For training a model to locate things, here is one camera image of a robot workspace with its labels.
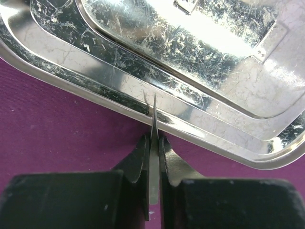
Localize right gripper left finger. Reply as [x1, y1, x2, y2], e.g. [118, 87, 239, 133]
[0, 135, 150, 229]

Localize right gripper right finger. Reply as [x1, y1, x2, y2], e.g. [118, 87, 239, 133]
[159, 137, 305, 229]

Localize steel scalpel handle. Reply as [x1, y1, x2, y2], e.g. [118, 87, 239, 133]
[149, 95, 160, 205]

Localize purple cloth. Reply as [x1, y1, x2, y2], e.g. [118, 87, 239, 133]
[0, 57, 305, 191]

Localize steel instrument tray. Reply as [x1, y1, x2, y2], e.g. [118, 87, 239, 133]
[0, 0, 305, 169]

